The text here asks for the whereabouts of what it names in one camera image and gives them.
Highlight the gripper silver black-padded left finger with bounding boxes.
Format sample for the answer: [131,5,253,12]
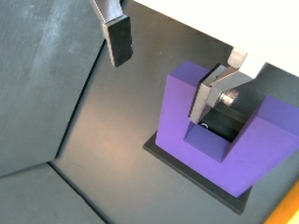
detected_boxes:
[90,0,134,67]

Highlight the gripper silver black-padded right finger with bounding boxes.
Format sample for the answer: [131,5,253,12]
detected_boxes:
[189,47,267,123]

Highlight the purple U-shaped block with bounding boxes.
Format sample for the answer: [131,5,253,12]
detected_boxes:
[155,61,299,197]

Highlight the black L-shaped fixture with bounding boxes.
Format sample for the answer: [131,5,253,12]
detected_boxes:
[143,101,251,215]

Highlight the yellow long block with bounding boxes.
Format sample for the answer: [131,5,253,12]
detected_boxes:
[265,180,299,224]

